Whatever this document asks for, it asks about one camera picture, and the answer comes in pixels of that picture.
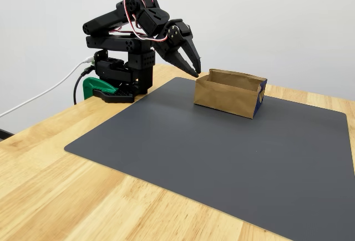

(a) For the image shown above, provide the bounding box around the white usb cable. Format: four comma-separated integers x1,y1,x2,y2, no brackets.
0,55,95,118

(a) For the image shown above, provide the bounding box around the brown paper bag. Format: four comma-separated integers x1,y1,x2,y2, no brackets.
193,68,268,119

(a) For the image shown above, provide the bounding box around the black power cable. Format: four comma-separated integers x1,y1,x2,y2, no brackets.
73,67,97,105

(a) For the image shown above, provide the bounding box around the black controller board holder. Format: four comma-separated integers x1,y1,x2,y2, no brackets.
93,48,109,67

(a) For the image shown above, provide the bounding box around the dark grey mat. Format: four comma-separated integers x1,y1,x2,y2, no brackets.
63,77,355,241

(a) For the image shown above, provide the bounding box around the green table clamp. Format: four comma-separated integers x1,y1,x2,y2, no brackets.
82,76,119,99

